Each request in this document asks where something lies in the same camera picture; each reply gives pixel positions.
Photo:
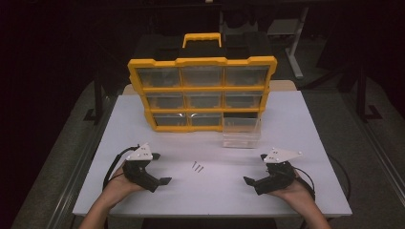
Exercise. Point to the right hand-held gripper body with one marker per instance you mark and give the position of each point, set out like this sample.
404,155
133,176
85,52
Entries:
277,178

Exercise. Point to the metal frame rail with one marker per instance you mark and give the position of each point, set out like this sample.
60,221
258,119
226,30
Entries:
382,165
79,178

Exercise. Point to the set of clear cabinet drawers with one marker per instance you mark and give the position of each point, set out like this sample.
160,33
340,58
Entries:
202,77

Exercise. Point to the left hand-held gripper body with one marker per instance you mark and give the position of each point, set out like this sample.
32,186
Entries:
140,171

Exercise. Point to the black metal stand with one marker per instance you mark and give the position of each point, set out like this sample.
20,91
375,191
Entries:
97,101
361,95

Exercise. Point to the person's right hand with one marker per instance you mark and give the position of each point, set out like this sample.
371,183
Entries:
294,191

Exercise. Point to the person's left hand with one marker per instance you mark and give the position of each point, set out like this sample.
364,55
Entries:
122,186

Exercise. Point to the yellow and black organizer cabinet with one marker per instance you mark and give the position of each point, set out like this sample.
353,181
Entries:
203,62

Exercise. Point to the white desk leg frame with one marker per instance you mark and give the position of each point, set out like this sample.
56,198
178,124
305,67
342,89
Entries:
294,47

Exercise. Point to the clear plastic drawer bin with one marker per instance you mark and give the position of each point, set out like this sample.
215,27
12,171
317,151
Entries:
241,135

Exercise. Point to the small dark screw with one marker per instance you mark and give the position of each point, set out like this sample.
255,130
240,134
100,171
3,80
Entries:
194,164
200,169
197,166

